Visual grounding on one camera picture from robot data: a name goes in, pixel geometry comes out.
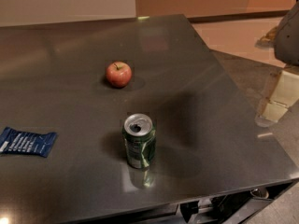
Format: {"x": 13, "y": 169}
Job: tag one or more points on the dark drawer under table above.
{"x": 234, "y": 208}

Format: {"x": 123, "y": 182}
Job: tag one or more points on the blue snack bag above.
{"x": 25, "y": 143}

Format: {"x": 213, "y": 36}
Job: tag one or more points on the red apple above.
{"x": 118, "y": 74}

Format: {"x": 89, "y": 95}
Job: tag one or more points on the green soda can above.
{"x": 139, "y": 135}

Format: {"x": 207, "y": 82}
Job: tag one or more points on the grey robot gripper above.
{"x": 288, "y": 36}

